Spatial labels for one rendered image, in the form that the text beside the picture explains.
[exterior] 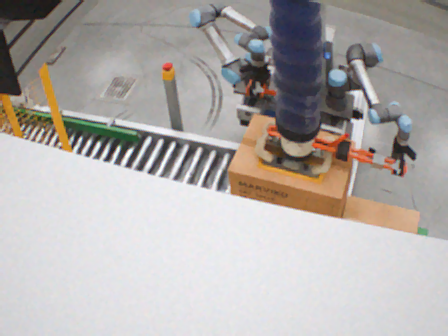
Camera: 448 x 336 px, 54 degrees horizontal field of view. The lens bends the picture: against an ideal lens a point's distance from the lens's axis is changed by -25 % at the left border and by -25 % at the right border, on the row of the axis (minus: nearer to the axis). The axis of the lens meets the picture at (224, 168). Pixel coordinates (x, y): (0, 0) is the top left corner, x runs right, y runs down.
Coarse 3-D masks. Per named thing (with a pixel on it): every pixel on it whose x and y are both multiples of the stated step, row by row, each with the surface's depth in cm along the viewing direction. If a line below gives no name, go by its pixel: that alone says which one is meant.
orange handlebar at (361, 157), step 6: (264, 90) 294; (270, 90) 294; (270, 126) 278; (270, 132) 275; (318, 138) 271; (312, 144) 269; (318, 144) 269; (324, 150) 269; (330, 150) 267; (354, 150) 266; (360, 150) 264; (354, 156) 263; (360, 156) 262; (372, 156) 263; (390, 162) 259; (390, 168) 257
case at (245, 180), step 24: (264, 120) 299; (240, 144) 290; (240, 168) 281; (336, 168) 276; (240, 192) 291; (264, 192) 283; (288, 192) 276; (312, 192) 269; (336, 192) 267; (336, 216) 277
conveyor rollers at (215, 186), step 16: (80, 144) 373; (96, 144) 370; (112, 144) 370; (144, 144) 366; (160, 144) 365; (176, 144) 365; (112, 160) 360; (128, 160) 361; (192, 160) 355; (208, 160) 354; (224, 160) 353; (160, 176) 350; (176, 176) 350; (192, 176) 349; (208, 176) 349; (224, 192) 339
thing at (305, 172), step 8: (264, 160) 279; (272, 160) 279; (280, 160) 276; (264, 168) 278; (272, 168) 277; (280, 168) 276; (288, 168) 276; (304, 168) 273; (296, 176) 274; (304, 176) 273; (312, 176) 272; (320, 176) 272
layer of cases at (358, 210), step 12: (348, 204) 325; (360, 204) 324; (372, 204) 323; (384, 204) 322; (348, 216) 319; (360, 216) 318; (372, 216) 317; (384, 216) 316; (396, 216) 315; (408, 216) 313; (396, 228) 309; (408, 228) 307
